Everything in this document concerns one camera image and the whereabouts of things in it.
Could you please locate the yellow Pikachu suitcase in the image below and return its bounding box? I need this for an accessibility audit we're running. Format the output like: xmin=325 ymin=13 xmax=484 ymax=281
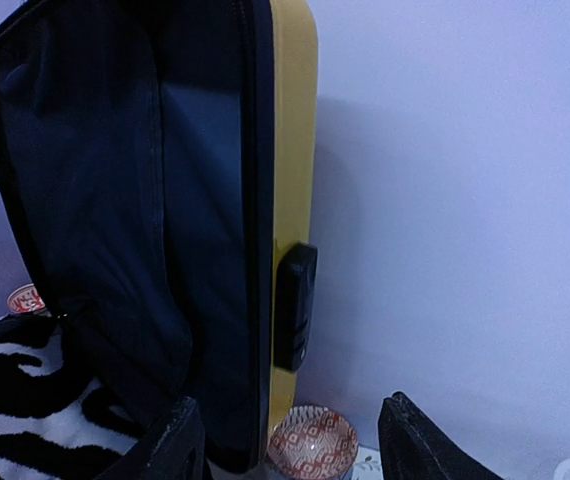
xmin=0 ymin=1 xmax=318 ymax=479

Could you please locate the red patterned cup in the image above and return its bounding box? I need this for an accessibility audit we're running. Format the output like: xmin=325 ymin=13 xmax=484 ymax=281
xmin=7 ymin=284 xmax=47 ymax=314

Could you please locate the zebra striped cloth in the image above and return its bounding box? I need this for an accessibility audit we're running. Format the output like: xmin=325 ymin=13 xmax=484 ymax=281
xmin=0 ymin=315 xmax=144 ymax=479

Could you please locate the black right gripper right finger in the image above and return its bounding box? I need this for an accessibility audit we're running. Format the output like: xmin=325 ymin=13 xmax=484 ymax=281
xmin=378 ymin=392 xmax=500 ymax=480

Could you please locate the floral table mat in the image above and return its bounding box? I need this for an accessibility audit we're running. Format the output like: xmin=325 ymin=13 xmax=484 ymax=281
xmin=351 ymin=446 xmax=383 ymax=480

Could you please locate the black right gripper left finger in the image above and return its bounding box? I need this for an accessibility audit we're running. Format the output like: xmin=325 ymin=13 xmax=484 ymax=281
xmin=97 ymin=397 xmax=205 ymax=480

